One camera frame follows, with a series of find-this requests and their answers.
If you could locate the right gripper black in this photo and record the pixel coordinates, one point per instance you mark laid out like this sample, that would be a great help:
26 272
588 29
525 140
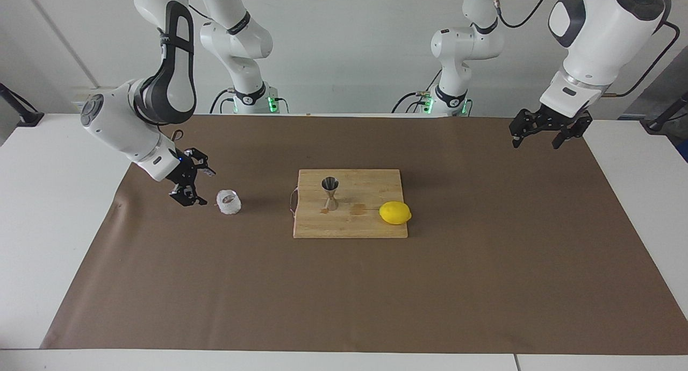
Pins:
184 172

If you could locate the clear plastic cup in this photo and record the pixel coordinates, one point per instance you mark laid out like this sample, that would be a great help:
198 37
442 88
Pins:
229 203

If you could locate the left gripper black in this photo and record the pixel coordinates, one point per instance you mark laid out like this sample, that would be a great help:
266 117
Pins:
553 118

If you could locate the wooden cutting board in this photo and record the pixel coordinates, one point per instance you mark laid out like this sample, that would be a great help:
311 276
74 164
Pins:
349 226

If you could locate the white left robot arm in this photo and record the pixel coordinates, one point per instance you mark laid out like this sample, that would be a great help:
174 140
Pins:
596 32

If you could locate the blue object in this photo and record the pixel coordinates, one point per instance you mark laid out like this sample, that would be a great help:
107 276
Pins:
684 151

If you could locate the brown table mat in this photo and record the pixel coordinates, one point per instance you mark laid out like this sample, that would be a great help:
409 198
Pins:
344 295

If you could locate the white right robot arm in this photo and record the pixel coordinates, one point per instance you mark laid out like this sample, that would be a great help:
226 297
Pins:
123 129

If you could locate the black stand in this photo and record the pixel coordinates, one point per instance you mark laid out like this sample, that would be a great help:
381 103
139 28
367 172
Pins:
24 115
658 125

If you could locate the dark grey panel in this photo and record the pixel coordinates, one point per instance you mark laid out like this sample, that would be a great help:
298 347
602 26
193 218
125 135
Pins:
674 80

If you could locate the steel double jigger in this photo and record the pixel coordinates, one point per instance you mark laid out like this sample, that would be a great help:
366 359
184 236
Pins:
330 184

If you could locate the yellow lemon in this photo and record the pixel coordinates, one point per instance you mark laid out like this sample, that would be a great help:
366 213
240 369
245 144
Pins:
395 213

